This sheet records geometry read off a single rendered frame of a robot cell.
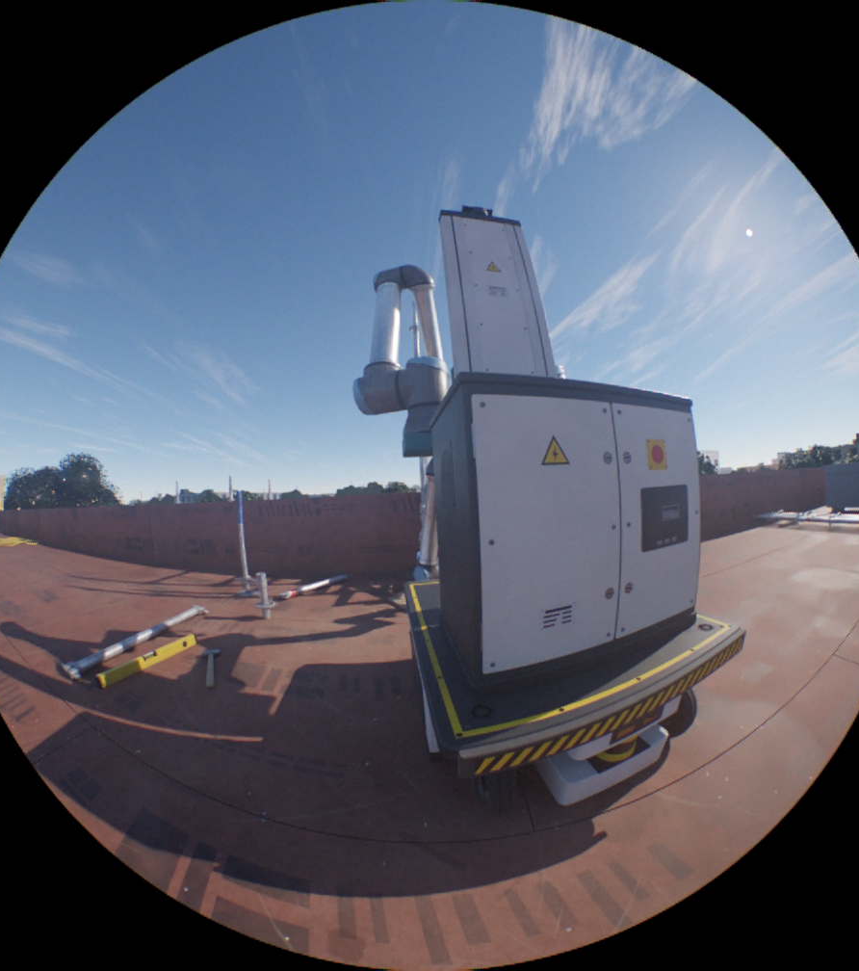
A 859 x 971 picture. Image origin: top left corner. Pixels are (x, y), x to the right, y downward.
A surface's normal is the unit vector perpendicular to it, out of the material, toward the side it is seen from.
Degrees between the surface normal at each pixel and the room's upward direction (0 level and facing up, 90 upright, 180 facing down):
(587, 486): 90
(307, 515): 90
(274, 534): 90
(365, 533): 90
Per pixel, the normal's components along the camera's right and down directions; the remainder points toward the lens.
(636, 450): 0.14, -0.04
